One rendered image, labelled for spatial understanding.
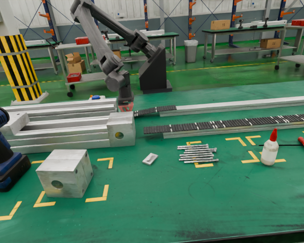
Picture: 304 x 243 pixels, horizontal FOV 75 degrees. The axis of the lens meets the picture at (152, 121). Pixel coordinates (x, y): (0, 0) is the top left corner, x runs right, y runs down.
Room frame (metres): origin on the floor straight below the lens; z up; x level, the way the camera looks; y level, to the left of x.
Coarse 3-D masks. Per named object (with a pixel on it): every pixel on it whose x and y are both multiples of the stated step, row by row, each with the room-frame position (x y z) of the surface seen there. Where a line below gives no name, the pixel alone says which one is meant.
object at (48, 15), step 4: (44, 0) 7.86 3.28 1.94; (92, 0) 7.91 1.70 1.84; (40, 4) 7.91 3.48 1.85; (44, 4) 7.87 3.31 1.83; (44, 8) 7.87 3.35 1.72; (48, 8) 7.98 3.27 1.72; (36, 12) 7.90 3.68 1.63; (48, 12) 7.98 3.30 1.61; (44, 16) 7.55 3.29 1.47; (48, 16) 7.84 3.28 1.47; (48, 20) 7.87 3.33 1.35; (96, 20) 7.91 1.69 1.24; (24, 24) 7.91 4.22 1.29; (52, 24) 7.98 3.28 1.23; (96, 24) 7.91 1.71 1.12; (52, 28) 7.87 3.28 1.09; (44, 32) 7.27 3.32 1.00; (48, 32) 7.46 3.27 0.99; (52, 32) 7.79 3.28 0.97; (68, 32) 7.92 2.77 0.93; (40, 36) 7.92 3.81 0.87; (52, 36) 7.87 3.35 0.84; (56, 40) 7.98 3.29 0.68; (52, 48) 7.40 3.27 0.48; (56, 52) 7.87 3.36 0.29; (56, 60) 7.42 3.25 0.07
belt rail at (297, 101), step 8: (296, 96) 0.87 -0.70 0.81; (200, 104) 0.86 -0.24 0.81; (208, 104) 0.86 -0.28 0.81; (216, 104) 0.85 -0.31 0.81; (224, 104) 0.84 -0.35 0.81; (232, 104) 0.84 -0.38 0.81; (240, 104) 0.83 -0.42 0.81; (248, 104) 0.83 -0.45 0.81; (256, 104) 0.83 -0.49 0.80; (264, 104) 0.83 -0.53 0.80; (272, 104) 0.83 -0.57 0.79; (280, 104) 0.83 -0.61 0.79; (288, 104) 0.83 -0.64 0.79; (296, 104) 0.83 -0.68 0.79; (160, 112) 0.83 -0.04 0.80; (168, 112) 0.83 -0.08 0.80; (176, 112) 0.83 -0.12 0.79; (184, 112) 0.83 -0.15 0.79; (192, 112) 0.83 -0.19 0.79; (200, 112) 0.83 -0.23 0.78; (208, 112) 0.83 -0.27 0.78
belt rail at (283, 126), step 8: (216, 128) 0.64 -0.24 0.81; (224, 128) 0.64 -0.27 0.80; (232, 128) 0.64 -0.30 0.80; (240, 128) 0.64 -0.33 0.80; (248, 128) 0.64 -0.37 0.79; (256, 128) 0.64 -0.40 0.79; (264, 128) 0.64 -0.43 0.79; (272, 128) 0.64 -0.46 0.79; (280, 128) 0.64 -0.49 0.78; (288, 128) 0.64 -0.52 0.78; (168, 136) 0.64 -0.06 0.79; (176, 136) 0.64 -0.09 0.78; (184, 136) 0.64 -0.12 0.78
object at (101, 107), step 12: (12, 108) 0.87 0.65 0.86; (24, 108) 0.87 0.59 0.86; (36, 108) 0.87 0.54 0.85; (48, 108) 0.87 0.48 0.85; (60, 108) 0.81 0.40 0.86; (72, 108) 0.80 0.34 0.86; (84, 108) 0.80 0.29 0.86; (96, 108) 0.79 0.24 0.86; (108, 108) 0.79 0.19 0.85; (36, 120) 0.79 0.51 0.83; (48, 120) 0.79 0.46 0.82
